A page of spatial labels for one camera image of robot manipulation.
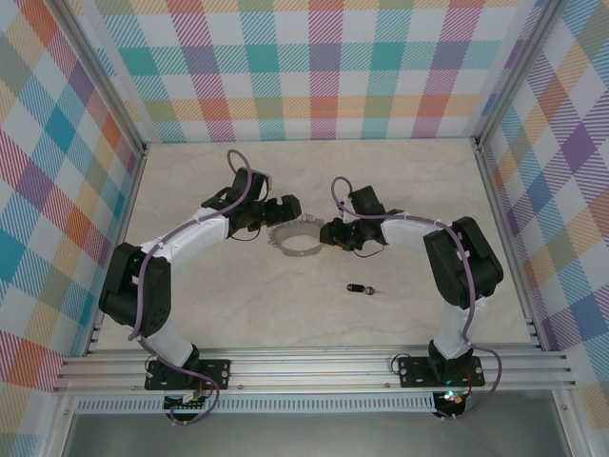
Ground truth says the metal band with split rings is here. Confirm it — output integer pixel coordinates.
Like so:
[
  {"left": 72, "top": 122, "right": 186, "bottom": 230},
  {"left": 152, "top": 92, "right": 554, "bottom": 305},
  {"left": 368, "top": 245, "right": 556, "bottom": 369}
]
[{"left": 266, "top": 213, "right": 325, "bottom": 259}]

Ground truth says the grey metal panel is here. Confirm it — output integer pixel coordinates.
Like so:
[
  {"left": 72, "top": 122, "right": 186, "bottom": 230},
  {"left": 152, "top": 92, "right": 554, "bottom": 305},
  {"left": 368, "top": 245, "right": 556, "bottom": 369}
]
[{"left": 61, "top": 411, "right": 572, "bottom": 457}]

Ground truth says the electronics board lit LED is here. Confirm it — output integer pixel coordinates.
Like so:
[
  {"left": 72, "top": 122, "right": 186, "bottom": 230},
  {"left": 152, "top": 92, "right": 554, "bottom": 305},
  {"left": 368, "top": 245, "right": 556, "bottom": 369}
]
[{"left": 437, "top": 387, "right": 470, "bottom": 410}]

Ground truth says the electronics board green terminal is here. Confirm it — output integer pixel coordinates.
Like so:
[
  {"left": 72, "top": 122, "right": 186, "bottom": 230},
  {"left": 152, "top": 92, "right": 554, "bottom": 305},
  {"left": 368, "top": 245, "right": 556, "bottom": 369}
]
[{"left": 164, "top": 392, "right": 210, "bottom": 413}]

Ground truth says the wide aluminium base rail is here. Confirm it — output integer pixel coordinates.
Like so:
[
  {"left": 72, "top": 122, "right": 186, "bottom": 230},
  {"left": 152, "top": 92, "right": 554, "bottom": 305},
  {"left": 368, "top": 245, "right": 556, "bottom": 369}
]
[{"left": 51, "top": 349, "right": 577, "bottom": 394}]

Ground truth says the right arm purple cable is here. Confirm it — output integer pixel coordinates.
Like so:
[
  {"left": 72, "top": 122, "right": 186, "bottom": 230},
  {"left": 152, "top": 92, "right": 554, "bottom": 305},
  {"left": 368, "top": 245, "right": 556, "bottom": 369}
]
[{"left": 330, "top": 175, "right": 504, "bottom": 423}]

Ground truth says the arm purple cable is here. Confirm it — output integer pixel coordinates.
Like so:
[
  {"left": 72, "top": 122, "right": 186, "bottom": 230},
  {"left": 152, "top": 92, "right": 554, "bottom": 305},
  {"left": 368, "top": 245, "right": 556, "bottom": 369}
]
[
  {"left": 127, "top": 149, "right": 261, "bottom": 428},
  {"left": 330, "top": 175, "right": 504, "bottom": 423}
]

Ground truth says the aluminium side rail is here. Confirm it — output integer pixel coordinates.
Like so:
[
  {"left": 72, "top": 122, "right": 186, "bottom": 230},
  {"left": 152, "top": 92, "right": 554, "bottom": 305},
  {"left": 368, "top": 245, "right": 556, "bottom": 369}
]
[
  {"left": 473, "top": 140, "right": 546, "bottom": 353},
  {"left": 83, "top": 145, "right": 148, "bottom": 358}
]

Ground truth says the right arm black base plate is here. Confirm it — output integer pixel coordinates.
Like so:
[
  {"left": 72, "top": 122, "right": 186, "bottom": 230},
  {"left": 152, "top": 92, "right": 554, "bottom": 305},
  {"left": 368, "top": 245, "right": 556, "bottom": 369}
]
[{"left": 397, "top": 354, "right": 485, "bottom": 389}]

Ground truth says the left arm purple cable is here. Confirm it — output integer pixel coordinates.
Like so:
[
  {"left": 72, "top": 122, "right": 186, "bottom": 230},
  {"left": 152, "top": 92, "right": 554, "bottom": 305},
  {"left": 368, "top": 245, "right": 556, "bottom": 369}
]
[{"left": 127, "top": 149, "right": 261, "bottom": 428}]

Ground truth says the white slotted cable duct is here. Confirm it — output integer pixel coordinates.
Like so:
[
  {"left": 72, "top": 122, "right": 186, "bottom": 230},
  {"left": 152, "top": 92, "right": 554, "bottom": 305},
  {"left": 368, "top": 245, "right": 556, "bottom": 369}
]
[{"left": 75, "top": 392, "right": 437, "bottom": 414}]

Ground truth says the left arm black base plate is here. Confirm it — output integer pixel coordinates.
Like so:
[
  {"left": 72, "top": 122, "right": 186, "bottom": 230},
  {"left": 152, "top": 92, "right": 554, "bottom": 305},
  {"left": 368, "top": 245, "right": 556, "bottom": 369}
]
[{"left": 144, "top": 359, "right": 233, "bottom": 392}]

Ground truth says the aluminium corner post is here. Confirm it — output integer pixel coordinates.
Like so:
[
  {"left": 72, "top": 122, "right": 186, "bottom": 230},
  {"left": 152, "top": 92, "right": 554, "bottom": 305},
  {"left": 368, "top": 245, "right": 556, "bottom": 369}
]
[
  {"left": 473, "top": 0, "right": 553, "bottom": 149},
  {"left": 56, "top": 0, "right": 148, "bottom": 153}
]

